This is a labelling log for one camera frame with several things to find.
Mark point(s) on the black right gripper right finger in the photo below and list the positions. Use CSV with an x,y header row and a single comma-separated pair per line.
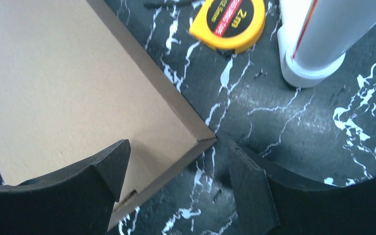
x,y
272,200

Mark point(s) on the yellow tape measure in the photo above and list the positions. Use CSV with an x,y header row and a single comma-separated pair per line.
x,y
229,26

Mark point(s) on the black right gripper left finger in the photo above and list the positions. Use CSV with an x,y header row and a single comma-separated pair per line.
x,y
75,200

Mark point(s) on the white PVC pipe frame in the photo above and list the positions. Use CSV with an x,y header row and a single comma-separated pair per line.
x,y
316,34

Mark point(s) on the brown cardboard box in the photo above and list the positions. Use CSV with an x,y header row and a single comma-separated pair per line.
x,y
73,80

